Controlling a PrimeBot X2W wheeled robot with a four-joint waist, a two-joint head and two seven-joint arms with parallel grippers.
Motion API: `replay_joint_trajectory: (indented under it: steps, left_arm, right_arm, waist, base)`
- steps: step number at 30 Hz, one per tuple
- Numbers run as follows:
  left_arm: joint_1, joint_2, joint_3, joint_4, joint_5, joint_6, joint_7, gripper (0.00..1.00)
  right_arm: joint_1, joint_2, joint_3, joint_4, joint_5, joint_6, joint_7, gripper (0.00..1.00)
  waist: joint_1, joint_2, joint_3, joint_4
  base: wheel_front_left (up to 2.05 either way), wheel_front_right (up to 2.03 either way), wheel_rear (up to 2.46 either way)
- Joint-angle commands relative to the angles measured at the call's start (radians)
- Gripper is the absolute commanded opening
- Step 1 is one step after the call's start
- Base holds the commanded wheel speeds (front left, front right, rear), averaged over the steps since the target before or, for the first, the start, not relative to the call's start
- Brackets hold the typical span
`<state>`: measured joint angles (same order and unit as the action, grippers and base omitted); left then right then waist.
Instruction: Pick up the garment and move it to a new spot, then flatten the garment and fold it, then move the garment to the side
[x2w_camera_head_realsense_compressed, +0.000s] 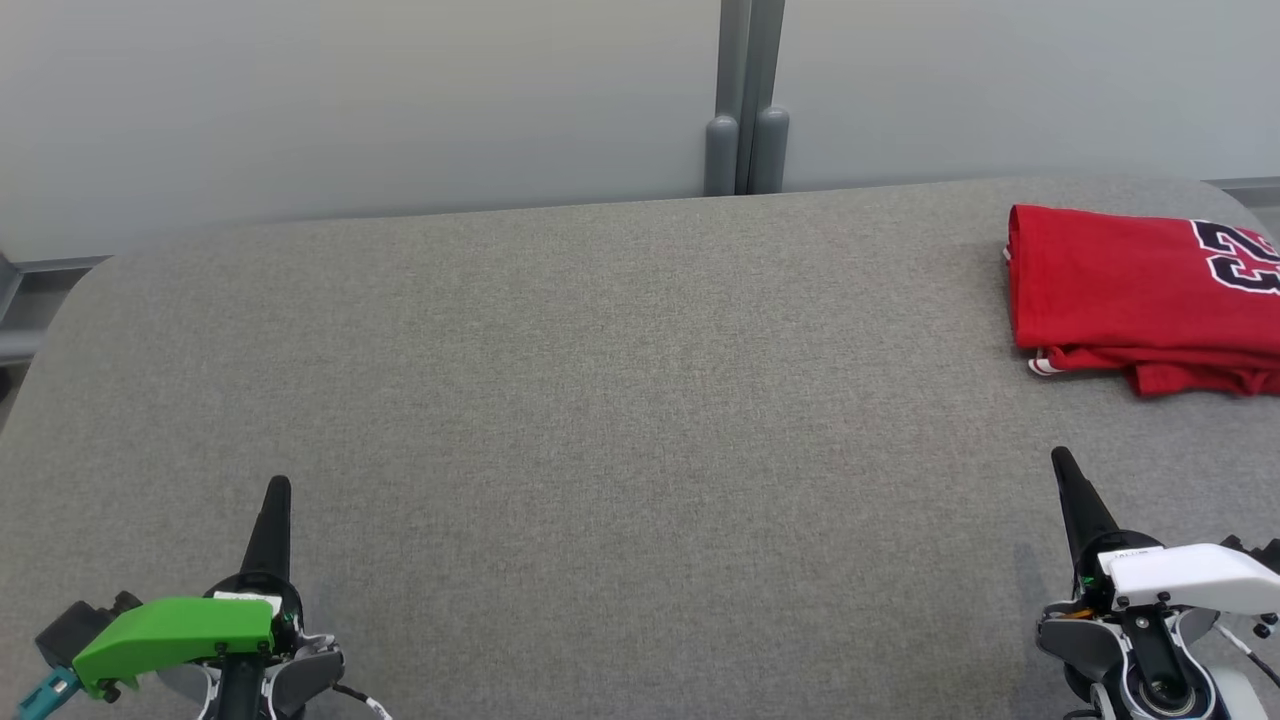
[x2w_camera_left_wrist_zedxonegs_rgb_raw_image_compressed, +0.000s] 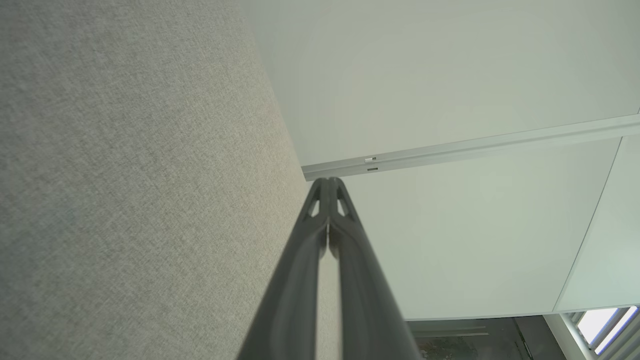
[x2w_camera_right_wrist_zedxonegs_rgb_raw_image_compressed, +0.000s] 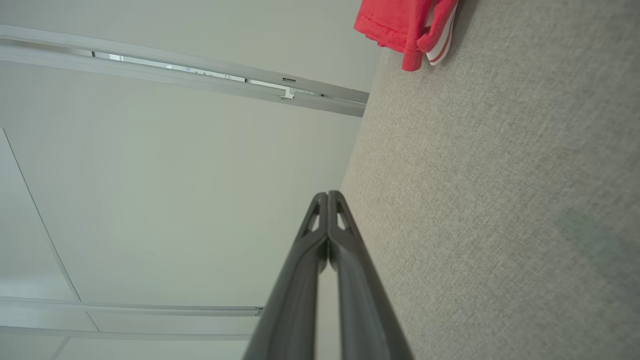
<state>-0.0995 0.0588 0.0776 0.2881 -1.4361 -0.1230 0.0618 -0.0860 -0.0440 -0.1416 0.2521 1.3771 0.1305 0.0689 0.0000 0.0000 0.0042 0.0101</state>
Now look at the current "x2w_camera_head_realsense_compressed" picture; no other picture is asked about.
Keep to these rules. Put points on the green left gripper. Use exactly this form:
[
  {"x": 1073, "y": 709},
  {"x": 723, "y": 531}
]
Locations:
[{"x": 170, "y": 635}]

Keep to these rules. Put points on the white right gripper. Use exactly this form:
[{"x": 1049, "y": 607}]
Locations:
[{"x": 1190, "y": 578}]

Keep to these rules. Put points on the red shirt with white sleeves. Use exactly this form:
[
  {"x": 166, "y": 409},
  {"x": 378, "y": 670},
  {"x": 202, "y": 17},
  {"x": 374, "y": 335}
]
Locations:
[{"x": 1100, "y": 280}]

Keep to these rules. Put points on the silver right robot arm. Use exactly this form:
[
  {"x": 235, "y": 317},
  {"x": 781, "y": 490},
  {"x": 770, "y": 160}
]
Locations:
[{"x": 1150, "y": 660}]

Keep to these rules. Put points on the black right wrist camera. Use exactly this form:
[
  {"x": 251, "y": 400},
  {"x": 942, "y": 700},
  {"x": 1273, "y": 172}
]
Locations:
[{"x": 1262, "y": 555}]

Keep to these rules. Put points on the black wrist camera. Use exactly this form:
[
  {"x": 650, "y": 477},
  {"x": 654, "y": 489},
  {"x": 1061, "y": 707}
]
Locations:
[
  {"x": 1262, "y": 555},
  {"x": 75, "y": 625}
]

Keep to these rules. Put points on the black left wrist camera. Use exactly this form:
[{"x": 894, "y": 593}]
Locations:
[{"x": 75, "y": 625}]

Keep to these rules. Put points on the grey wall rail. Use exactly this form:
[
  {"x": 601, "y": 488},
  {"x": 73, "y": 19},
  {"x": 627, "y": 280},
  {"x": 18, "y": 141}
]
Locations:
[{"x": 30, "y": 300}]

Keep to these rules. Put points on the grey partition post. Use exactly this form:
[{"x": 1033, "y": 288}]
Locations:
[
  {"x": 770, "y": 150},
  {"x": 722, "y": 150}
]

